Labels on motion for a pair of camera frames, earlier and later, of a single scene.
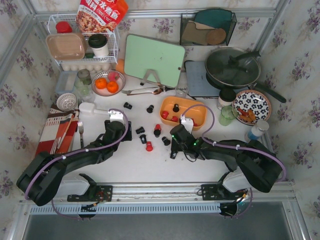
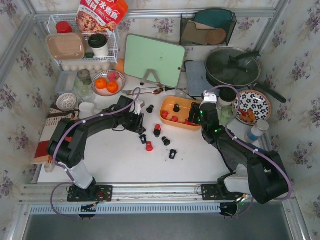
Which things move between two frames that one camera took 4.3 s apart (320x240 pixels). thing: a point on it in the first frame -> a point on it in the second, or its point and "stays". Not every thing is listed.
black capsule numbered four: [143, 138] stays
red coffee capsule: [175, 118] stays
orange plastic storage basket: [171, 108] stays
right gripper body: [175, 149] -> [195, 114]
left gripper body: [127, 131] -> [137, 122]
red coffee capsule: [165, 114] stays
